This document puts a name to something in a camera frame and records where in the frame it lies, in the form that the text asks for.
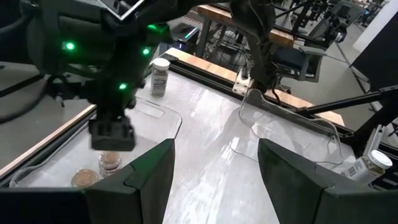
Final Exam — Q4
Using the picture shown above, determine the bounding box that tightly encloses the wooden background table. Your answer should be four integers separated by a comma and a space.
195, 3, 295, 60

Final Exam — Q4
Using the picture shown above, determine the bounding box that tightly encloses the silver frame bracket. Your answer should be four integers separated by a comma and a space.
362, 123, 386, 158

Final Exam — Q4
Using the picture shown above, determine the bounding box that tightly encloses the clear plastic bin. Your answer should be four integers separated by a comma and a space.
229, 88, 345, 166
9, 96, 183, 189

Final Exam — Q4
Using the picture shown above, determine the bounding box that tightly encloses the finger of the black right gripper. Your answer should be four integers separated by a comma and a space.
88, 117, 113, 152
111, 116, 137, 152

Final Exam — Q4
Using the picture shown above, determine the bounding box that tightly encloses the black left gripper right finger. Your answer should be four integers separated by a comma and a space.
257, 138, 338, 224

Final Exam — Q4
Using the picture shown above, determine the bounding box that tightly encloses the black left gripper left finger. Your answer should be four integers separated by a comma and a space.
83, 138, 177, 224

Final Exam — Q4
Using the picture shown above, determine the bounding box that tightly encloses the white-lid seasoning bottle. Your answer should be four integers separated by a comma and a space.
341, 149, 393, 187
150, 57, 171, 97

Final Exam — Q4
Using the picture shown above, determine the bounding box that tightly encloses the cork-top saffron jar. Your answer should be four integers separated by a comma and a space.
70, 168, 100, 189
98, 151, 122, 178

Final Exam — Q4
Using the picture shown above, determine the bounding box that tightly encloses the computer tower with blue lights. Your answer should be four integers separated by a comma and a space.
161, 21, 203, 54

